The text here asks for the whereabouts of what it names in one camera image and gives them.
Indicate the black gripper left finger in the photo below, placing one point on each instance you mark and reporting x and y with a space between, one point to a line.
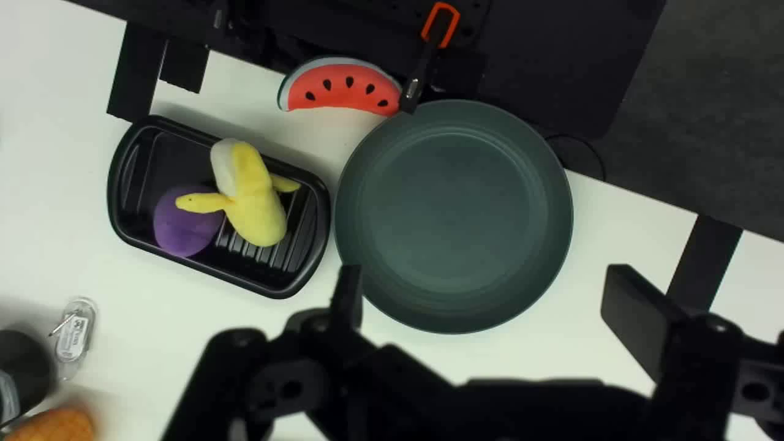
346 302

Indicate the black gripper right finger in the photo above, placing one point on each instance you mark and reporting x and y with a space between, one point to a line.
653 326

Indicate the yellow banana plush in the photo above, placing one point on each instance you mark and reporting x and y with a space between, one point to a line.
254 204

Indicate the dark green round plate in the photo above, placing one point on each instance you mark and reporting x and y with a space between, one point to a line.
454 216

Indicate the purple plush toy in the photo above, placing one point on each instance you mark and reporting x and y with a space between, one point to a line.
184 233

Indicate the watermelon slice plush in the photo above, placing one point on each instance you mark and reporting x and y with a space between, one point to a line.
343 90

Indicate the black rectangular tray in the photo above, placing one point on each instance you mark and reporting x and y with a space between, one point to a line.
138 186

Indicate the black tool with orange loop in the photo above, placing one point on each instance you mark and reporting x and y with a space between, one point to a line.
424 65

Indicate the black equipment base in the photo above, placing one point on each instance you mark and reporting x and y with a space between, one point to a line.
541 58

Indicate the orange plush toy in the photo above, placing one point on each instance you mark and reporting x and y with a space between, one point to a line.
58 428

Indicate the black cooking pot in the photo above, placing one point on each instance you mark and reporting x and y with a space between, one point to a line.
25 368

